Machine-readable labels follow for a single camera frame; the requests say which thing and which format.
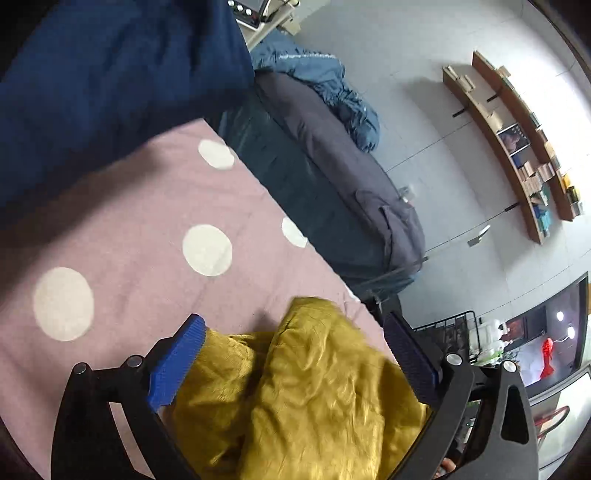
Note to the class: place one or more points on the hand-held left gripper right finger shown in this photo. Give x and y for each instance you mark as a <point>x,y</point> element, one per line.
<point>411,364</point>

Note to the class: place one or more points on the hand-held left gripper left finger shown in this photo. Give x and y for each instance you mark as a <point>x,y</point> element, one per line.
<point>178,364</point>

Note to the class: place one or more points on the gold satin garment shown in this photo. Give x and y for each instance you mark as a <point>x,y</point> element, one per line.
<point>314,392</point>

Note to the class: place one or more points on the white figurine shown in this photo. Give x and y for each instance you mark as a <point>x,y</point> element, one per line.
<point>491,332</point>

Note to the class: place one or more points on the pink dotted blanket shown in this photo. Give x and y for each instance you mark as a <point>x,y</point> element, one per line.
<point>138,194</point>

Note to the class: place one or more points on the dark grey garment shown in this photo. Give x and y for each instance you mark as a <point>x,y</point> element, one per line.
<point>341,166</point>

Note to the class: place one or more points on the row of small boxes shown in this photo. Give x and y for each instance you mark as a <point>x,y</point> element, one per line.
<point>538,182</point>

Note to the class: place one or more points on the small framed picture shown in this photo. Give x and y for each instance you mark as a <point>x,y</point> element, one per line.
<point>513,138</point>

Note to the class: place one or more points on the navy blue garment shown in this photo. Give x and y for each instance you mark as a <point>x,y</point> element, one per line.
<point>115,69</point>

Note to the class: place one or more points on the teal blue jacket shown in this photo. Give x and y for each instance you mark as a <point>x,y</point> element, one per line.
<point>318,64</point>

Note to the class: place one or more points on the grey wall hook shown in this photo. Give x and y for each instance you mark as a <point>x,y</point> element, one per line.
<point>479,235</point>
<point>406,194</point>

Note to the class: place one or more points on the wall screen with red figure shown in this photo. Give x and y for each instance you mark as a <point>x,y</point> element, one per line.
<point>561,350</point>

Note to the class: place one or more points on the long wooden wall shelf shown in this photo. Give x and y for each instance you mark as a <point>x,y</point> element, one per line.
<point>490,70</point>
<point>496,134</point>

